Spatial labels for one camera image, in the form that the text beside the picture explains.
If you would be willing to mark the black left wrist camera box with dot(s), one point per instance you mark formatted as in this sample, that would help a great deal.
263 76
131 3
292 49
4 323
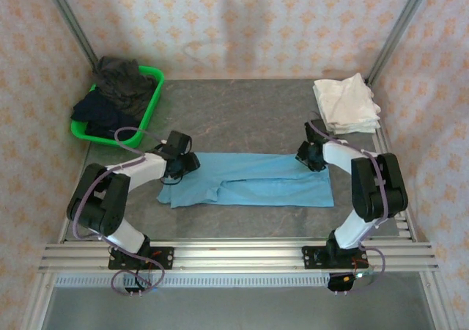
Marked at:
179 142

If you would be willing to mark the dark grey crumpled t-shirt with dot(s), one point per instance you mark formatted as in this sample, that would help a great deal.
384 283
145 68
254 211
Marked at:
121 80

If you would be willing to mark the light blue printed t-shirt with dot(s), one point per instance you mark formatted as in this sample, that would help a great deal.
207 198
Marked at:
256 194

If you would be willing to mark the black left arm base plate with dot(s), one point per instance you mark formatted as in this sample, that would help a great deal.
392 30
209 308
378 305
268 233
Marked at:
165 258

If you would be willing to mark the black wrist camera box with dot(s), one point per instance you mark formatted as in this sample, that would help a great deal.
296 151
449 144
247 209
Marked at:
314 132
179 142

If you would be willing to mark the black controller board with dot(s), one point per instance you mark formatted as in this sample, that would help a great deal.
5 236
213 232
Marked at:
339 284

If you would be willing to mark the navy crumpled t-shirt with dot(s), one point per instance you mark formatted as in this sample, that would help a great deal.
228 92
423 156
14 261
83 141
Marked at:
95 110

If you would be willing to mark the aluminium mounting beam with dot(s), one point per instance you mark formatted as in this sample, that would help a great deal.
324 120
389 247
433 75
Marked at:
238 256

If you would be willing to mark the stack of white folded clothes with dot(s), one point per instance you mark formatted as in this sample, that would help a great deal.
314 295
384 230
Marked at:
344 99

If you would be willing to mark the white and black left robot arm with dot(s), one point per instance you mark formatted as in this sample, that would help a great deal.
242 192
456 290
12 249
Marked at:
146 166

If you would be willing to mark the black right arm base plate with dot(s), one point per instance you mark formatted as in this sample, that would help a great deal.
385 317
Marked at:
311 258

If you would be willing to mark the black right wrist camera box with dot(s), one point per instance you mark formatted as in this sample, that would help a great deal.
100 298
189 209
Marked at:
314 132

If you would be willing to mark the aluminium frame post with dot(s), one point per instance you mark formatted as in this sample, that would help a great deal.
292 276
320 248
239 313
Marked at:
434 304
69 18
399 25
36 304

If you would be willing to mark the green plastic basket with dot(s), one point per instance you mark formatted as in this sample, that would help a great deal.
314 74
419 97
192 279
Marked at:
152 100

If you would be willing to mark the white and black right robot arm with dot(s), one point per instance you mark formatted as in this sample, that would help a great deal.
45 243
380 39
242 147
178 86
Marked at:
337 154

